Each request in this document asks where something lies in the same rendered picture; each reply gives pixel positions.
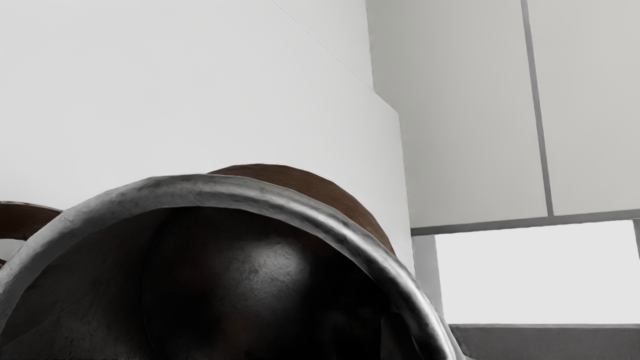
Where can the brown mug with grey rim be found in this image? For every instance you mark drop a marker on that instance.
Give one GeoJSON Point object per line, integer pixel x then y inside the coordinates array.
{"type": "Point", "coordinates": [225, 280]}

